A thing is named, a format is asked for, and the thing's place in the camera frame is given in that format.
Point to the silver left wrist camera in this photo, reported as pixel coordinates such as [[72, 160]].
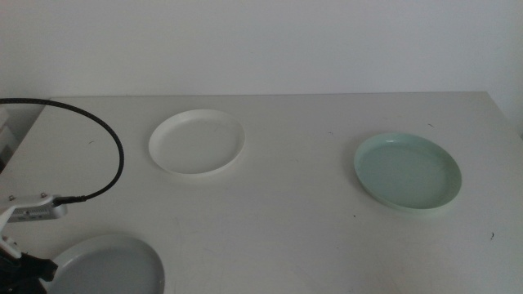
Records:
[[41, 213]]

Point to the grey shallow bowl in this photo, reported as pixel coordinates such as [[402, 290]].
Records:
[[110, 269]]

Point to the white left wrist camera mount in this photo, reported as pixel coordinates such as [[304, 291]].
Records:
[[7, 245]]

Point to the white shallow bowl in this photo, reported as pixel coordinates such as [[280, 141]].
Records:
[[196, 143]]

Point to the pale green shallow bowl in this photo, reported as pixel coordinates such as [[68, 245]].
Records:
[[408, 173]]

